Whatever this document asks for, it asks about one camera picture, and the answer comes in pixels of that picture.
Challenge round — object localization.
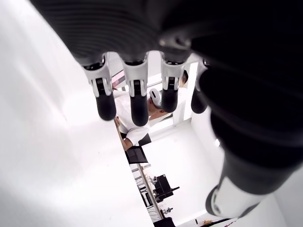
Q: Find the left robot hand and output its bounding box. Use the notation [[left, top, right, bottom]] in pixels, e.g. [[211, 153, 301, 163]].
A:
[[28, 0, 303, 220]]

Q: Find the white VR headset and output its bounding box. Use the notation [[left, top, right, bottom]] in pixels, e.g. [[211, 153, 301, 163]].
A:
[[149, 87, 163, 107]]

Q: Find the monitor with pink screen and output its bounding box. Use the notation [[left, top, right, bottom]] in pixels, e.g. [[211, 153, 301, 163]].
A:
[[111, 70, 126, 90]]

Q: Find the seated person in white shirt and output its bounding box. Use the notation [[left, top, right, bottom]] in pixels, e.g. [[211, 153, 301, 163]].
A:
[[114, 87, 190, 152]]

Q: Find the black folding chair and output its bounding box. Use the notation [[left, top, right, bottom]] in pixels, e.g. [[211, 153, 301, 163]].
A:
[[125, 132, 152, 165]]

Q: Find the black equipment on stand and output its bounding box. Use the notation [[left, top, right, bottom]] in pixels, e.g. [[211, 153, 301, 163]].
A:
[[152, 174, 180, 203]]

